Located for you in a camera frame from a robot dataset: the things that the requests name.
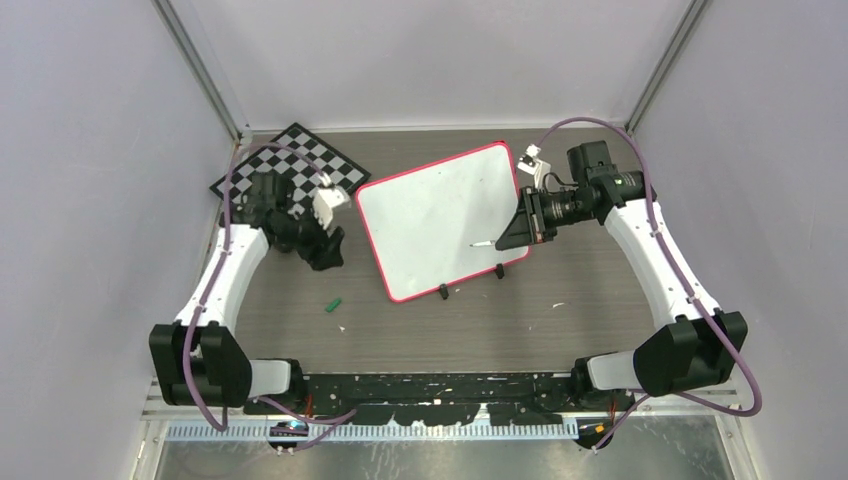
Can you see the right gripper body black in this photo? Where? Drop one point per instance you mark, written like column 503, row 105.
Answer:
column 536, row 199

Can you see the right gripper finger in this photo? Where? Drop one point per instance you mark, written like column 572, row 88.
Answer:
column 522, row 207
column 520, row 232

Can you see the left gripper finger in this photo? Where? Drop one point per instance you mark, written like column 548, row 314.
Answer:
column 332, row 245
column 325, row 258

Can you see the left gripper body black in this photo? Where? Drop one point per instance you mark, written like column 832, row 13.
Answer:
column 306, row 234

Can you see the green marker cap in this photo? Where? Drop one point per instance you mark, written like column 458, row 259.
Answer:
column 333, row 305

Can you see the whiteboard with red frame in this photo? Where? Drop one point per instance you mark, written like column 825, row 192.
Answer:
column 420, row 222

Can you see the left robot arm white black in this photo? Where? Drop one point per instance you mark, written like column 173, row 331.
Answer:
column 196, row 357

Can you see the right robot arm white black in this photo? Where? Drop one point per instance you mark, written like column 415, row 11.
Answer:
column 687, row 350

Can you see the black and white chessboard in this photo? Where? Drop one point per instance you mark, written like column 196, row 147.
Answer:
column 311, row 158

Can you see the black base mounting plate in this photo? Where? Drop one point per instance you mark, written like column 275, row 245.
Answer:
column 445, row 399

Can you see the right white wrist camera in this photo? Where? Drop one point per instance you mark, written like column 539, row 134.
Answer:
column 531, row 164

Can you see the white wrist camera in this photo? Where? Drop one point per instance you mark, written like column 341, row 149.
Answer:
column 531, row 164
column 326, row 201

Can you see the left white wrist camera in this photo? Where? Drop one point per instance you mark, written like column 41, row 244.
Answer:
column 326, row 201

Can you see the slotted grey cable duct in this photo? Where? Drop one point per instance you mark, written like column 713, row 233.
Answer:
column 195, row 431

